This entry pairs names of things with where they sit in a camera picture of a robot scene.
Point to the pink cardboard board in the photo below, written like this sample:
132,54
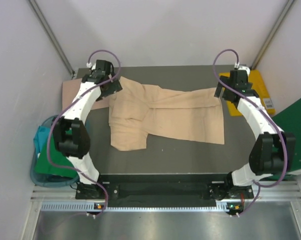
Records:
73,89

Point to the beige t-shirt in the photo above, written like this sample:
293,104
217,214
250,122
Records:
140,110

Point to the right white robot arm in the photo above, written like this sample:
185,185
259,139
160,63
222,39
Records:
273,151

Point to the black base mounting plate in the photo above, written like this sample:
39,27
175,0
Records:
163,190

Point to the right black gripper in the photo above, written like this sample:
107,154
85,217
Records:
219,90

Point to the blue t-shirt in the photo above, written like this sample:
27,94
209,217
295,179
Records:
40,139

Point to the green t-shirt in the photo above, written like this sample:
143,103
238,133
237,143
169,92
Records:
43,166

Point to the aluminium frame rail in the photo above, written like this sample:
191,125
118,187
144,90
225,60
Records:
273,214

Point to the yellow board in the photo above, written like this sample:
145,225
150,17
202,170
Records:
259,86

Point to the right corner aluminium post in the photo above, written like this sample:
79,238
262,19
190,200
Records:
289,4

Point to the left corner aluminium post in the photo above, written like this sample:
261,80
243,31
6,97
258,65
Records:
51,36

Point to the teal plastic basket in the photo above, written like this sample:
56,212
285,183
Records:
45,180

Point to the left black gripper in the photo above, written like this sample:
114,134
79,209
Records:
114,87

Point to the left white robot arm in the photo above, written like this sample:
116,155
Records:
70,135

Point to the corner aluminium post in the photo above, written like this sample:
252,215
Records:
51,36
289,4

